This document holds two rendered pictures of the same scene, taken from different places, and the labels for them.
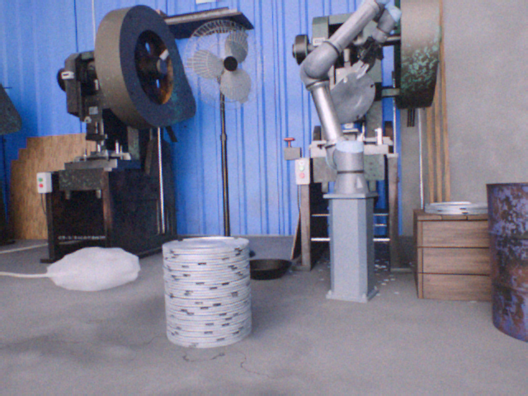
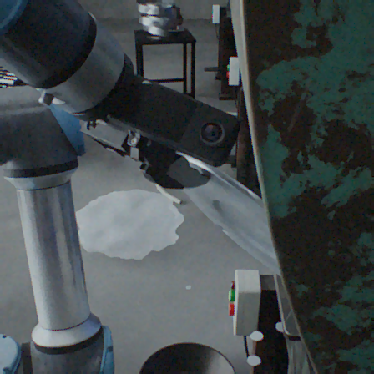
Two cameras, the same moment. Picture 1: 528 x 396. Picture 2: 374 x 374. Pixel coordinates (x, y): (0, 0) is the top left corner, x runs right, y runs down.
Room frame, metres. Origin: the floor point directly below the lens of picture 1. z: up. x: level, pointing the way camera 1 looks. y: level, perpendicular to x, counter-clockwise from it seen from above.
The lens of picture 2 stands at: (2.01, -1.01, 1.31)
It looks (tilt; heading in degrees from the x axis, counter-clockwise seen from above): 29 degrees down; 77
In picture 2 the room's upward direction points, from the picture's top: straight up
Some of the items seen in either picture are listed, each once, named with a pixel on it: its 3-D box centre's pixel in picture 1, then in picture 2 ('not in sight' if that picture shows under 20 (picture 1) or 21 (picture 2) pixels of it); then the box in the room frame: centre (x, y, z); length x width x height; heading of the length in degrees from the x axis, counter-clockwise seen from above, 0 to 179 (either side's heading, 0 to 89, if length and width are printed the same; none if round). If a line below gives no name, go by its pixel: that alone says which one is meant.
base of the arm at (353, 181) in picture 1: (350, 181); not in sight; (1.82, -0.38, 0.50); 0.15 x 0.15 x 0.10
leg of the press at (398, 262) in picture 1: (395, 187); not in sight; (2.63, -0.84, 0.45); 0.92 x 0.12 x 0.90; 165
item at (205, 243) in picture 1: (205, 243); not in sight; (1.42, 0.20, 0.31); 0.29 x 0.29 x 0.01
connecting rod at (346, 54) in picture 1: (347, 54); not in sight; (2.57, -0.55, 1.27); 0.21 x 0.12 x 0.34; 165
